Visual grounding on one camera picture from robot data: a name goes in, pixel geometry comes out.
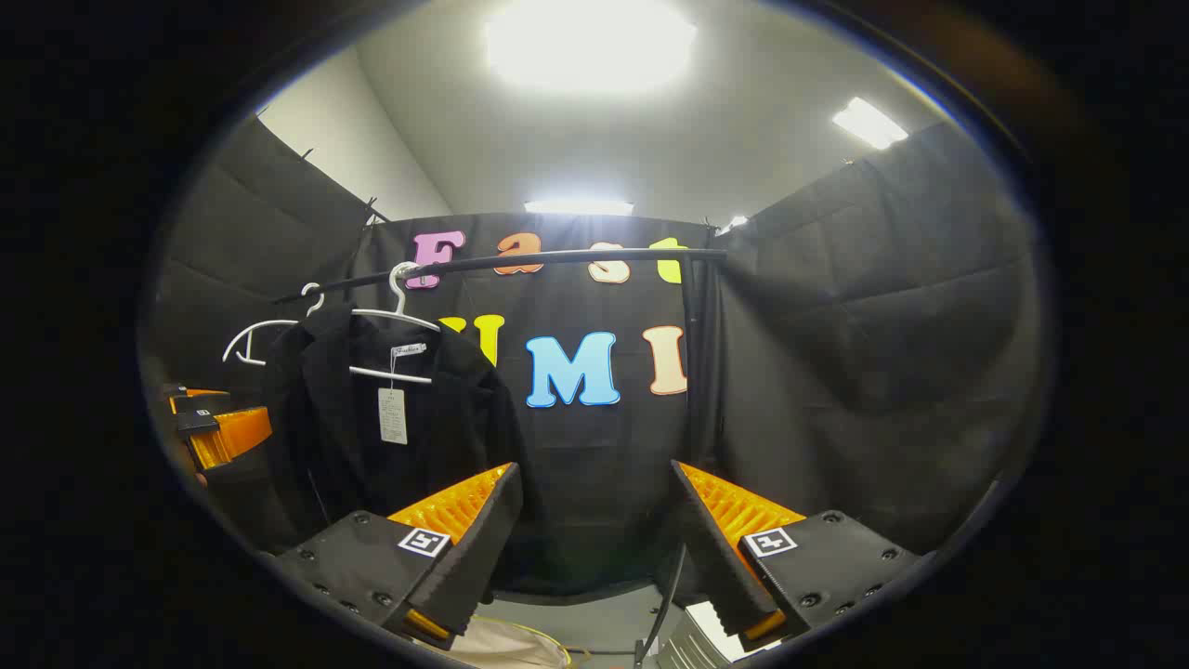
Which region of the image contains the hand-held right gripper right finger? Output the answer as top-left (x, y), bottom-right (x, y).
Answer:
top-left (669, 459), bottom-right (922, 653)

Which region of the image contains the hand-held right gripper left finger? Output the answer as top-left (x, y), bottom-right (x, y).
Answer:
top-left (275, 461), bottom-right (526, 651)

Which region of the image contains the beige laundry hamper yellow rim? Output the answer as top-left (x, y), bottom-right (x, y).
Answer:
top-left (444, 611), bottom-right (574, 669)

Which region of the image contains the black knit garment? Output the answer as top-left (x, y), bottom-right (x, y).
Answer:
top-left (260, 305), bottom-right (529, 549)

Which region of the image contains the white plastic hanger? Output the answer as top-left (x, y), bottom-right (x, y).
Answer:
top-left (222, 282), bottom-right (328, 366)
top-left (347, 261), bottom-right (443, 386)

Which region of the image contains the black metal clothes rack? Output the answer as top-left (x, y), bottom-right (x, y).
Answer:
top-left (273, 246), bottom-right (730, 665)

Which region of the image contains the white slatted object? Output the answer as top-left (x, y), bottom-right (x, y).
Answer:
top-left (658, 600), bottom-right (783, 668)

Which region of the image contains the black backdrop cloth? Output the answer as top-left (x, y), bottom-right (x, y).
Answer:
top-left (153, 111), bottom-right (1046, 596)

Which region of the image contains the rectangular ceiling light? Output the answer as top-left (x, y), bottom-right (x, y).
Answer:
top-left (830, 97), bottom-right (910, 151)
top-left (522, 198), bottom-right (636, 217)

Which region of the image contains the large ceiling light panel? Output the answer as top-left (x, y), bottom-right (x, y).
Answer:
top-left (483, 0), bottom-right (699, 96)

